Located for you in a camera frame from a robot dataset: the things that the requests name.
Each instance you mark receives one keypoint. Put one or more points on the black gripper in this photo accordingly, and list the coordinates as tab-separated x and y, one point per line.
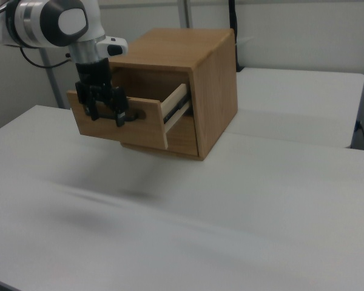
94	75

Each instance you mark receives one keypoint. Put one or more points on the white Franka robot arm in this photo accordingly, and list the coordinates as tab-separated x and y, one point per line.
33	21

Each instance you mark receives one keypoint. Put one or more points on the black metal drawer slide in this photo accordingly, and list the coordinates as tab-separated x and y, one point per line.
176	109

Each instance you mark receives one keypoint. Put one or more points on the wooden drawer cabinet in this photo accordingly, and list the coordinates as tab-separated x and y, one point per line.
218	100

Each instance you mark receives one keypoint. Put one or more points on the grey metal frame post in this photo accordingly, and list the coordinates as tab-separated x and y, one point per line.
185	12
53	85

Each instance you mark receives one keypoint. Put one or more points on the black camera stand pole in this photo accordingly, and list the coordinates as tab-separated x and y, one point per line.
233	18

